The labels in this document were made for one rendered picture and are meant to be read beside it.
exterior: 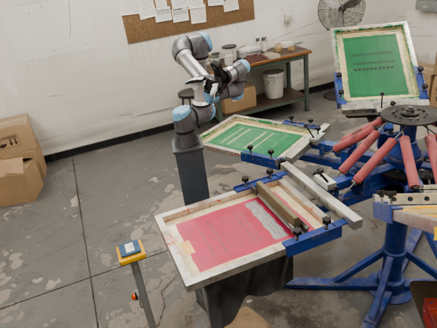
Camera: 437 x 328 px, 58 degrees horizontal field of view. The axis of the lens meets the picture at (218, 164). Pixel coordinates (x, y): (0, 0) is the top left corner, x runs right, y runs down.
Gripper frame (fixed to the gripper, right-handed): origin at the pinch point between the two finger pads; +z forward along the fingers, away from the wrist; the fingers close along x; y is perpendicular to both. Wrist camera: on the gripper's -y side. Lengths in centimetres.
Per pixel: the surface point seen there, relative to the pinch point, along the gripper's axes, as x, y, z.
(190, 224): -8, 74, 14
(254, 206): -27, 70, -17
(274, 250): -56, 58, 9
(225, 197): -10, 72, -13
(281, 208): -44, 57, -14
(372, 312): -102, 143, -53
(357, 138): -50, 49, -85
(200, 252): -27, 68, 27
